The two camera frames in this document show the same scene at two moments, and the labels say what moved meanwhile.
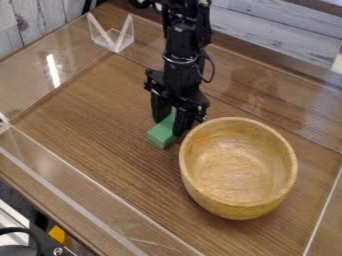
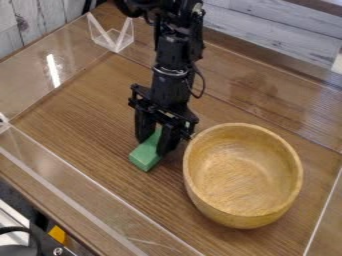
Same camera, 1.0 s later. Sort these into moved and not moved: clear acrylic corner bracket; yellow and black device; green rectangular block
Moved: green rectangular block
Not moved: yellow and black device; clear acrylic corner bracket
